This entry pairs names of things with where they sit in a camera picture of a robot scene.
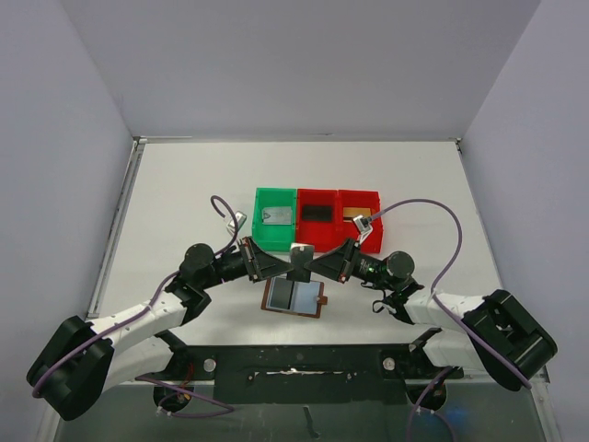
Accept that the brown leather card holder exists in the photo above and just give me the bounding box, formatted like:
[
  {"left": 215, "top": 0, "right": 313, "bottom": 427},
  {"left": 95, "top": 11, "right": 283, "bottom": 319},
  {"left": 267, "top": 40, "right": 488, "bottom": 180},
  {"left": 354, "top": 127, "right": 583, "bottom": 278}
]
[{"left": 260, "top": 277, "right": 329, "bottom": 319}]

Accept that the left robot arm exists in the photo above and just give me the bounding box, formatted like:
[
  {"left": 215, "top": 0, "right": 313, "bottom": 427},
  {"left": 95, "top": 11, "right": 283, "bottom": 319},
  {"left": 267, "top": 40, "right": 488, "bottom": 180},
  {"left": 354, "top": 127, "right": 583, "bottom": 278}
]
[{"left": 27, "top": 237, "right": 294, "bottom": 421}]

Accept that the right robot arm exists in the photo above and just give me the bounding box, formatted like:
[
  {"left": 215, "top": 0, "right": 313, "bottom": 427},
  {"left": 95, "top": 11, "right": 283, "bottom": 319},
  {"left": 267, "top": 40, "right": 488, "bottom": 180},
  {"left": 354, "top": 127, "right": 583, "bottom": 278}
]
[{"left": 306, "top": 239, "right": 558, "bottom": 391}]

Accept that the silver card in bin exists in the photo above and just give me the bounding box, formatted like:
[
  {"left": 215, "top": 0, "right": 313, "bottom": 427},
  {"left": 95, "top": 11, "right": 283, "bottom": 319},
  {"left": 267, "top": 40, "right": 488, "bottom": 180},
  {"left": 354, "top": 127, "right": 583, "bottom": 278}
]
[{"left": 261, "top": 206, "right": 293, "bottom": 226}]

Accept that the gold card in bin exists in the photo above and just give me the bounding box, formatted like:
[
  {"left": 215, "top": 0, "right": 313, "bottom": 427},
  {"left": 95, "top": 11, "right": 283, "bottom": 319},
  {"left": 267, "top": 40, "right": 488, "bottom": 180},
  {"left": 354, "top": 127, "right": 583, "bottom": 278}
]
[{"left": 342, "top": 206, "right": 372, "bottom": 222}]

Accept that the black card in bin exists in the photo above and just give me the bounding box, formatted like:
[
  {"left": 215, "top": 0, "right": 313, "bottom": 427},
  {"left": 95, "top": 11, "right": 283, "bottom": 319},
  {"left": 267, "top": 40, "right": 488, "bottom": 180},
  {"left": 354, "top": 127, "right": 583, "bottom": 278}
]
[{"left": 301, "top": 204, "right": 333, "bottom": 223}]

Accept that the green plastic bin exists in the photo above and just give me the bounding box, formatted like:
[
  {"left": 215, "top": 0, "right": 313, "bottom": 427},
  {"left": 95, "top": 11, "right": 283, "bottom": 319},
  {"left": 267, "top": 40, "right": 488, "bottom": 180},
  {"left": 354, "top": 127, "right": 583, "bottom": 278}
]
[{"left": 252, "top": 188, "right": 297, "bottom": 252}]

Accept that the red middle bin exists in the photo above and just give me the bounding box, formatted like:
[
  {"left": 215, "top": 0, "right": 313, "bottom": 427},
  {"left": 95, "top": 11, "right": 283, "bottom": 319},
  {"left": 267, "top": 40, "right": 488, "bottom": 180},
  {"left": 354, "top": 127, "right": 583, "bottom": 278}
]
[{"left": 295, "top": 188, "right": 343, "bottom": 252}]

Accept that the red bin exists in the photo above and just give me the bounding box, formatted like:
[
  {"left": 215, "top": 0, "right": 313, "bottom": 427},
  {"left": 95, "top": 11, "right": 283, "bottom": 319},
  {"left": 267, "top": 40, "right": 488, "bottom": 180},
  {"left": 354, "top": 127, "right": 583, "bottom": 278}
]
[
  {"left": 295, "top": 188, "right": 343, "bottom": 252},
  {"left": 338, "top": 190, "right": 384, "bottom": 254}
]

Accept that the red right bin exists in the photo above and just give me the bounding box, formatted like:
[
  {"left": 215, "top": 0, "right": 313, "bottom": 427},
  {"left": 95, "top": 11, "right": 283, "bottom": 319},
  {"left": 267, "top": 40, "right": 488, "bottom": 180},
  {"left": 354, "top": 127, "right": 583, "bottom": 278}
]
[{"left": 338, "top": 190, "right": 384, "bottom": 254}]

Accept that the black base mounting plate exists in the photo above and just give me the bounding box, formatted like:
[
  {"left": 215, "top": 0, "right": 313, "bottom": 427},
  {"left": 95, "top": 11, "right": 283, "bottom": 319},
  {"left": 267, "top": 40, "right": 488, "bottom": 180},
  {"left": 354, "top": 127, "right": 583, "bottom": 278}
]
[{"left": 139, "top": 331, "right": 463, "bottom": 419}]

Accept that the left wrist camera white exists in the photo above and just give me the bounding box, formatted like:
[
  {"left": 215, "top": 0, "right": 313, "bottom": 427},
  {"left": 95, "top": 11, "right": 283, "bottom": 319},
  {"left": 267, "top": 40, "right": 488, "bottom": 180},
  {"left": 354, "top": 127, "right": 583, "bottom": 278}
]
[{"left": 225, "top": 211, "right": 248, "bottom": 234}]

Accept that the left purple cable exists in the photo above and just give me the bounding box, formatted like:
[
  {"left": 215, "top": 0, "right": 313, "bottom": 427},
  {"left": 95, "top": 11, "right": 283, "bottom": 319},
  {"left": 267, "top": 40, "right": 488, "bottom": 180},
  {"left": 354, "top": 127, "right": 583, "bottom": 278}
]
[{"left": 31, "top": 195, "right": 236, "bottom": 419}]

